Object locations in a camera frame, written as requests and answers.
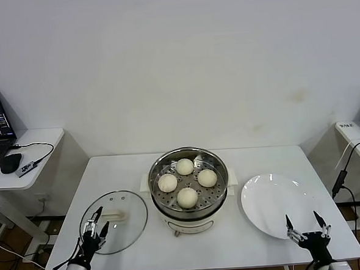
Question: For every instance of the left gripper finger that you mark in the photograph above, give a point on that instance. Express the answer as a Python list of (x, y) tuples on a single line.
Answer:
[(104, 230), (89, 227)]

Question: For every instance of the steel steamer pot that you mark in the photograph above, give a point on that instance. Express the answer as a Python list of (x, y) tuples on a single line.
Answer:
[(191, 224)]

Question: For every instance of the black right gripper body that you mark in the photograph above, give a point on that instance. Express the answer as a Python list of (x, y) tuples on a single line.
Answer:
[(315, 243)]

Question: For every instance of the white steamed baozi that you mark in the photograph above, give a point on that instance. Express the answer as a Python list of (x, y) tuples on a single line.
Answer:
[(185, 166), (167, 182), (187, 198), (207, 178)]

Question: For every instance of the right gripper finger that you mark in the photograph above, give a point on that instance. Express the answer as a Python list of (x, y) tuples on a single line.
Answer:
[(293, 233), (326, 230)]

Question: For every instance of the round glass pot lid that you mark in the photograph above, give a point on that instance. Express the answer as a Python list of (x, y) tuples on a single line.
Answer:
[(127, 230)]

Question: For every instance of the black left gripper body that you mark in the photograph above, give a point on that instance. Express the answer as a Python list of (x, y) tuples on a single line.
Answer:
[(93, 244)]

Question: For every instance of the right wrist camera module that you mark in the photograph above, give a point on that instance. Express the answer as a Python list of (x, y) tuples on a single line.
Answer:
[(341, 267)]

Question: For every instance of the stainless steel steamer basket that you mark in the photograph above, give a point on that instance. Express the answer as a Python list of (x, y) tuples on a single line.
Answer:
[(214, 197)]

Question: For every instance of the white round plate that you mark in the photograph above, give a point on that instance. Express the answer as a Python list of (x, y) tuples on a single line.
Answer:
[(272, 202)]

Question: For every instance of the black computer mouse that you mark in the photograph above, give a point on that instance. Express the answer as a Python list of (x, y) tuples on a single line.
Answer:
[(10, 163)]

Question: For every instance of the grey usb hub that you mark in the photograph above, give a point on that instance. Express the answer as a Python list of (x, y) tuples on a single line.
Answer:
[(26, 169)]

